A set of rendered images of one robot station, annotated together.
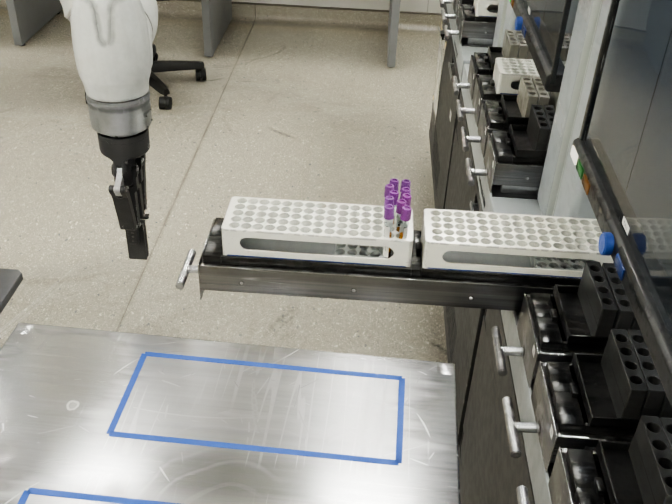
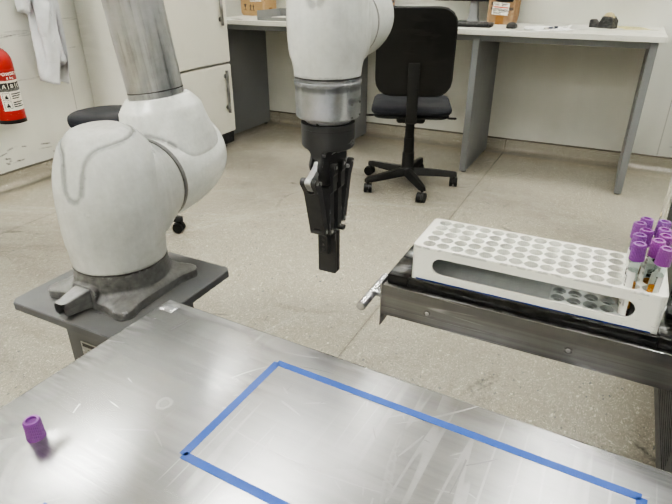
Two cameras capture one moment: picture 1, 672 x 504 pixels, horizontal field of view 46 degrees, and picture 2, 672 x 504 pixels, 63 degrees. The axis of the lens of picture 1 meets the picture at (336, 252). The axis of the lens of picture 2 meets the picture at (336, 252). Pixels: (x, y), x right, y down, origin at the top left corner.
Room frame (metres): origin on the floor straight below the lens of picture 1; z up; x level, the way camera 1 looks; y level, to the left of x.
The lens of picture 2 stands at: (0.39, 0.00, 1.18)
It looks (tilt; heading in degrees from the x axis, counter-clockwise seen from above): 27 degrees down; 25
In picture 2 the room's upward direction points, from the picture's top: straight up
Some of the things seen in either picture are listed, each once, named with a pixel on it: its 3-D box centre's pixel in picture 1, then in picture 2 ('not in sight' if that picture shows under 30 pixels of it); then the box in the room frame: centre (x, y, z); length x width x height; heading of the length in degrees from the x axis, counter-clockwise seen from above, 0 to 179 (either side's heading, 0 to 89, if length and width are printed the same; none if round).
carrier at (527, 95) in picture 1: (527, 99); not in sight; (1.60, -0.40, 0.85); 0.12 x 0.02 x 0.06; 179
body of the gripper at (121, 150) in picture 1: (125, 154); (328, 151); (1.07, 0.33, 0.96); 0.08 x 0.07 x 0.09; 178
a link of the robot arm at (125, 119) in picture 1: (120, 109); (327, 98); (1.07, 0.33, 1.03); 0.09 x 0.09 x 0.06
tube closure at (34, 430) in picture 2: not in sight; (33, 428); (0.59, 0.39, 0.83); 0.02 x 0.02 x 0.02
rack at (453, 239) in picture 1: (515, 246); not in sight; (1.05, -0.29, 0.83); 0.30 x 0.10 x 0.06; 88
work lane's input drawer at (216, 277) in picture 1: (400, 266); (637, 334); (1.05, -0.11, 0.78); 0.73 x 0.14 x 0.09; 88
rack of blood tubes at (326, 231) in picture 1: (318, 234); (532, 273); (1.06, 0.03, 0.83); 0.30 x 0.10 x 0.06; 88
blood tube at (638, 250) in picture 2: (387, 236); (629, 286); (1.01, -0.08, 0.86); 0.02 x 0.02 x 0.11
